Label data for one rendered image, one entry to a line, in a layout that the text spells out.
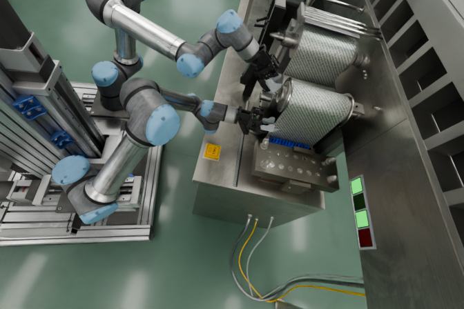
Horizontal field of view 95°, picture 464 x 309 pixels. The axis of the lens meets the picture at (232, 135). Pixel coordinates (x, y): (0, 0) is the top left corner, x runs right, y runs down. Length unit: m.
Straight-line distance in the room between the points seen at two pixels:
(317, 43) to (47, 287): 2.10
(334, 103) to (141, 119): 0.70
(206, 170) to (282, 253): 1.20
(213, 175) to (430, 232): 0.76
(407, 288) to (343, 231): 1.57
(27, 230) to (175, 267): 0.97
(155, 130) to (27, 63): 0.43
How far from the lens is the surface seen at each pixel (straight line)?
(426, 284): 0.78
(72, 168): 0.96
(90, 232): 1.75
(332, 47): 1.04
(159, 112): 0.64
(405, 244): 0.80
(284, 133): 1.03
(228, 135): 1.14
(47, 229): 1.28
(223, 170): 1.05
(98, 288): 1.94
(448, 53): 0.88
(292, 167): 1.02
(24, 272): 2.11
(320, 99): 0.91
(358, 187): 0.94
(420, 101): 0.87
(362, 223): 0.91
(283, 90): 0.88
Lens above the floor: 1.87
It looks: 57 degrees down
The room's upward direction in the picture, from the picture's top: 22 degrees clockwise
